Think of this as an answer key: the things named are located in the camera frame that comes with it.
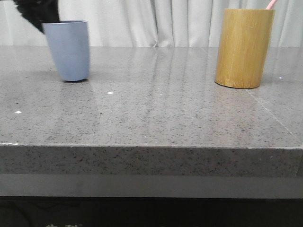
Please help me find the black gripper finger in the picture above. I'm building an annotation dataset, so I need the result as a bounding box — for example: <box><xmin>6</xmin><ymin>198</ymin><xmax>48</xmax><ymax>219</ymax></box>
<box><xmin>13</xmin><ymin>0</ymin><xmax>61</xmax><ymax>33</ymax></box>

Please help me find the blue plastic cup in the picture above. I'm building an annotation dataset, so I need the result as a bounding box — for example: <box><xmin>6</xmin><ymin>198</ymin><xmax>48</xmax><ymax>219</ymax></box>
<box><xmin>43</xmin><ymin>20</ymin><xmax>90</xmax><ymax>82</ymax></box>

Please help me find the pink chopstick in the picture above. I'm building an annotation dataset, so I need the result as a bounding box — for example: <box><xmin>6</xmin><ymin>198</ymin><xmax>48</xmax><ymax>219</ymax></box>
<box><xmin>266</xmin><ymin>0</ymin><xmax>277</xmax><ymax>10</ymax></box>

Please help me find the white curtain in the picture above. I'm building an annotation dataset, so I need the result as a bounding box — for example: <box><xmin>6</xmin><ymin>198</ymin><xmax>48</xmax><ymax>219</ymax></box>
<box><xmin>0</xmin><ymin>0</ymin><xmax>303</xmax><ymax>47</ymax></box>

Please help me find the grey cabinet under counter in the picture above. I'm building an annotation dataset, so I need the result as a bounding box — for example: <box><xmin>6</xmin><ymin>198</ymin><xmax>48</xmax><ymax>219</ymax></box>
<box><xmin>0</xmin><ymin>174</ymin><xmax>303</xmax><ymax>227</ymax></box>

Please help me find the bamboo cylindrical holder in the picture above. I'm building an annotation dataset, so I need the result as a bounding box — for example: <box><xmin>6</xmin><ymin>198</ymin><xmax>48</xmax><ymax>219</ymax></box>
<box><xmin>215</xmin><ymin>9</ymin><xmax>275</xmax><ymax>89</ymax></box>

